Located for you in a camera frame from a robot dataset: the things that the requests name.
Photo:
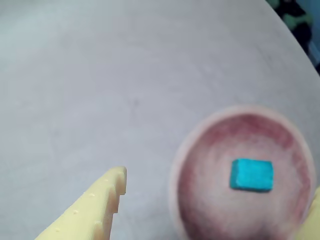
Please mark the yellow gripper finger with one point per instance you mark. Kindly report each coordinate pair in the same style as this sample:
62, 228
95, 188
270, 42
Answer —
311, 220
95, 207

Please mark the blue foam block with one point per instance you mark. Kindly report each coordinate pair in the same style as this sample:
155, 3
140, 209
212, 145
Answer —
251, 176

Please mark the pink bowl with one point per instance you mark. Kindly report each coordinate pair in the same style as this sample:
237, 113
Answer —
215, 200

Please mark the brown gift wrap paper sheet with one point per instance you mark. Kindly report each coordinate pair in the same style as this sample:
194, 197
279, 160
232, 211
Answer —
100, 75

